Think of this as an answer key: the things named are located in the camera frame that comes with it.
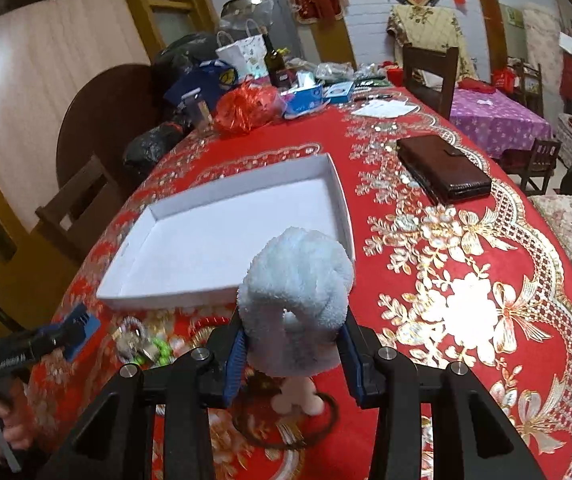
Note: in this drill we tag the white shallow box tray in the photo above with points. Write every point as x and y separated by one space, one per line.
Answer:
193 248

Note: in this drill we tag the brown leather wallet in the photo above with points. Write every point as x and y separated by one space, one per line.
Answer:
446 174

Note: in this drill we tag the dark wooden chair left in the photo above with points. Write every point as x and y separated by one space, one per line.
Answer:
76 217

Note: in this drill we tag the red plastic bag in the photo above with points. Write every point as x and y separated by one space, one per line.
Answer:
250 106

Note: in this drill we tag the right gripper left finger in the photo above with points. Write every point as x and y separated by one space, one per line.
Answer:
228 346

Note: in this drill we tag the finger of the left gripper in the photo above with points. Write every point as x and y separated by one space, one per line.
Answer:
77 329

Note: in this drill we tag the blue bag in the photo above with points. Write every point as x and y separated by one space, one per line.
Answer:
213 78

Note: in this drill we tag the small wooden chair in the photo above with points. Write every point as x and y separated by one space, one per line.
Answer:
535 166

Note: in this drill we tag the white gift bag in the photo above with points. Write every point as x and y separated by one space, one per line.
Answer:
247 54

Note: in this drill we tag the beige floral cloth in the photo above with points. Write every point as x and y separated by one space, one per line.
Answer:
430 28

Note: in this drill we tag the round brown tabletop leaning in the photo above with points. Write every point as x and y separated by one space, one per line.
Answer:
109 112

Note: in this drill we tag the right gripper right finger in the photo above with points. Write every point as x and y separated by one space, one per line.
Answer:
358 346

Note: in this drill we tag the dark wooden chair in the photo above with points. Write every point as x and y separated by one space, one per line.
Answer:
76 217
431 76

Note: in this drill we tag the dark wine bottle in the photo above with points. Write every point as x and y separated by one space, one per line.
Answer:
275 65

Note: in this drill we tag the light blue fluffy wristband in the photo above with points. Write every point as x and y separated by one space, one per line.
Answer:
293 301

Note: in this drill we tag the purple tablecloth side table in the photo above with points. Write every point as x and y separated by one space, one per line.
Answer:
496 123

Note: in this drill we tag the blue tissue box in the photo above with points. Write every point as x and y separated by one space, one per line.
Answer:
303 101

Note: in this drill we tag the red floral tablecloth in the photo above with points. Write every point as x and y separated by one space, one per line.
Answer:
483 283

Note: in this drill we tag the black hair tie pink charm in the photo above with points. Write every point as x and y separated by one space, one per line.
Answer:
283 414

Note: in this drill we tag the white paper sheet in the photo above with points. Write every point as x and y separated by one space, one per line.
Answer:
385 109

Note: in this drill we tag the black plastic bag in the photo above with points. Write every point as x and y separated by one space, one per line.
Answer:
144 152

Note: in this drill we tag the dark wooden chair far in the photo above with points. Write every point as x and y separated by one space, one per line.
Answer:
431 76

